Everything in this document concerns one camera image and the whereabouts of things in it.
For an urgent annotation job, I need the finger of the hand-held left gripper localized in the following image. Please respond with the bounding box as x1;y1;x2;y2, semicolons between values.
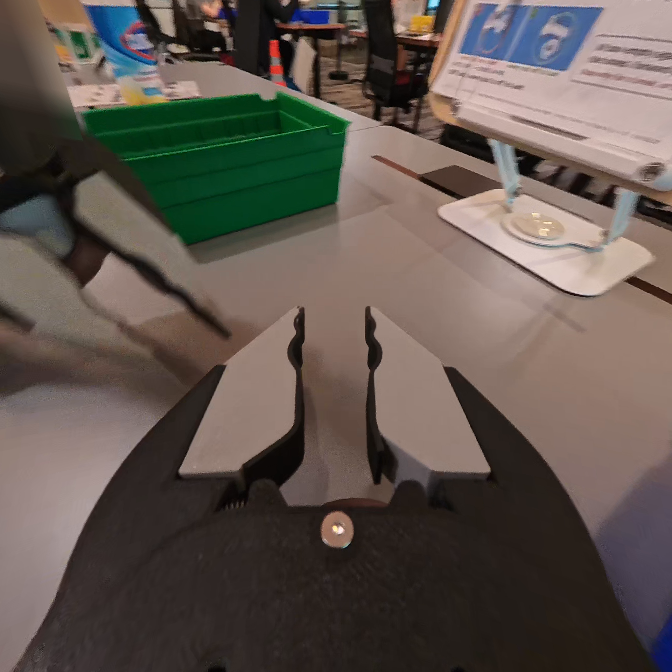
0;239;132;342
73;172;233;340

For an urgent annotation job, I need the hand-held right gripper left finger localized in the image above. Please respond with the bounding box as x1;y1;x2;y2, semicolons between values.
178;306;306;486

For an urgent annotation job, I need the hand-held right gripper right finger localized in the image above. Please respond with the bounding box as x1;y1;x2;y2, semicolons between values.
365;306;492;486

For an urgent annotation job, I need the green plastic bin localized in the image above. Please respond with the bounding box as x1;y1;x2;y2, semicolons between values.
81;92;351;246

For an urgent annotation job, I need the person's left hand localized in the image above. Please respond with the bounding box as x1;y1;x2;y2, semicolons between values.
67;240;112;287

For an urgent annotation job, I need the green white card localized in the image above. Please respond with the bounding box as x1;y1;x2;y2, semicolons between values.
52;26;103;66

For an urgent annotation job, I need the disinfectant wipes canister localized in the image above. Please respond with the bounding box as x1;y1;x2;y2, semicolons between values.
86;5;169;106

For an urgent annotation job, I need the white hanging sheet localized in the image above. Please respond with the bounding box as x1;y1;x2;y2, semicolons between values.
291;38;316;91

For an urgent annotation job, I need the black rectangular pad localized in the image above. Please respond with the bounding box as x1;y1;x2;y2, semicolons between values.
420;165;502;200

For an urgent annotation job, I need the black office chair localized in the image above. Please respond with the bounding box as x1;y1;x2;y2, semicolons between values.
361;0;431;121

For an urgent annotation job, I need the wooden display board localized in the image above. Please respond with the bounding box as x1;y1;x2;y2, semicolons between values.
428;0;672;197

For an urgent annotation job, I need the printed instruction sheet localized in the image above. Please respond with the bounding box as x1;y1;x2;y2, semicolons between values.
433;0;672;158

